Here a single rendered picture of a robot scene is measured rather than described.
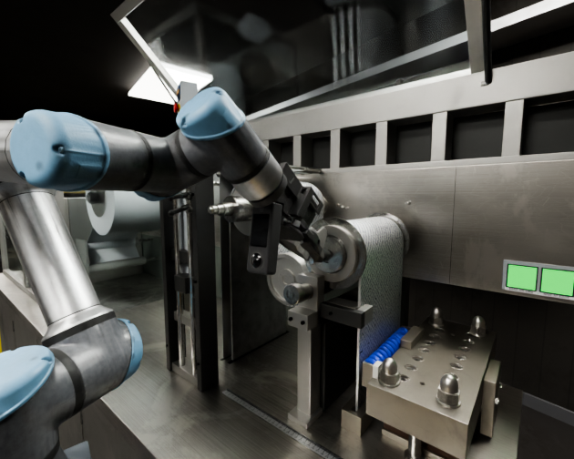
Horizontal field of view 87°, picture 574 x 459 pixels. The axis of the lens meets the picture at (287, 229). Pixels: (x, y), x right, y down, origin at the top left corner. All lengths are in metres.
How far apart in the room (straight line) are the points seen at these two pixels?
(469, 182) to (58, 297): 0.89
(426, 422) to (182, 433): 0.45
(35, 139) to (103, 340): 0.39
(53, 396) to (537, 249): 0.93
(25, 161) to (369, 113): 0.82
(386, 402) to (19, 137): 0.62
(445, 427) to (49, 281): 0.69
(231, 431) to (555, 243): 0.78
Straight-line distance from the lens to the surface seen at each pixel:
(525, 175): 0.86
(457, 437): 0.61
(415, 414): 0.62
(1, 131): 0.46
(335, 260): 0.60
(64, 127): 0.36
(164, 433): 0.76
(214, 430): 0.74
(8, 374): 0.59
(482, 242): 0.87
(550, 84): 0.89
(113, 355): 0.65
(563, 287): 0.87
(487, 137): 0.95
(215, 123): 0.39
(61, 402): 0.61
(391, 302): 0.79
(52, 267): 0.68
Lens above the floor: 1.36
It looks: 6 degrees down
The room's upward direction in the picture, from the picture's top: straight up
